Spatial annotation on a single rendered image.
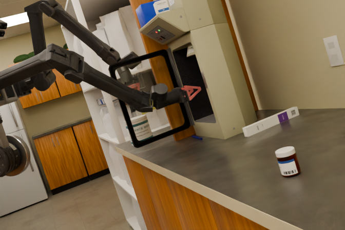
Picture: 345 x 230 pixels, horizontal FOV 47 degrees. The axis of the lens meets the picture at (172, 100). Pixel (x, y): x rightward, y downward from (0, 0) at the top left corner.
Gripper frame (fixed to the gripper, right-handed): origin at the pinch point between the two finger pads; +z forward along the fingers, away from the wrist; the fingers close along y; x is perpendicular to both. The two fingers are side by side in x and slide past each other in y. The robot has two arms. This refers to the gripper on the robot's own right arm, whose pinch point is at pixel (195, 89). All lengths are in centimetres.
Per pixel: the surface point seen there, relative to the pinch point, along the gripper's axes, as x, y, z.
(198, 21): -26.9, -15.5, 4.8
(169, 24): -29.1, -13.7, -7.2
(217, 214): 35, -56, -26
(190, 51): -16.7, -3.5, 2.0
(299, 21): -14, -26, 43
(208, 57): -11.7, -15.4, 4.3
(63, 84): -49, 506, -27
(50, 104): -26, 539, -57
